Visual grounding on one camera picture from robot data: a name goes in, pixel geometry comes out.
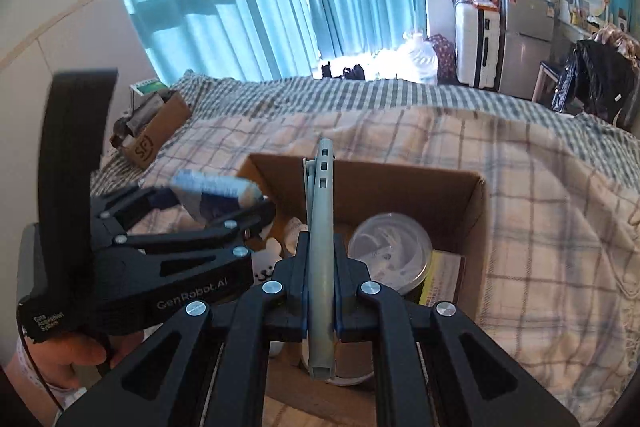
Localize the white chair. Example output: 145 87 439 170
531 61 564 106

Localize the person's left hand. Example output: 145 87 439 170
0 333 115 392

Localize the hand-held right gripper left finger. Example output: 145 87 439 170
55 231 313 427

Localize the white suitcase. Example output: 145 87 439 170
454 0 502 88

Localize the small brown cardboard box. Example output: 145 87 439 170
112 92 193 170

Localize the white plush toy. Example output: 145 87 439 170
251 217 309 289

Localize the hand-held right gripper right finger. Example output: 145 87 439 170
330 234 581 427

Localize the light blue packet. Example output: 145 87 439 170
170 169 267 228

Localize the grey case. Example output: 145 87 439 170
302 137 337 381

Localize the silver refrigerator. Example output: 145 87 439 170
500 0 559 100

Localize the black jacket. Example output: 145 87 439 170
552 38 640 130

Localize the beige plaid blanket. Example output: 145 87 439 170
90 107 640 427

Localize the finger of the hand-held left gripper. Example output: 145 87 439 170
112 201 277 258
90 184 177 234

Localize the dark floral bag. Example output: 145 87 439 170
425 34 457 82

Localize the yellow paper box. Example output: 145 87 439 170
417 249 468 308

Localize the clear water jug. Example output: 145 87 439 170
402 33 439 86

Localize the large cardboard box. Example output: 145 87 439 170
235 153 493 413

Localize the clear round plastic container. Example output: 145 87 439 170
347 213 434 294

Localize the green and white box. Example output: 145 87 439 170
129 79 166 96

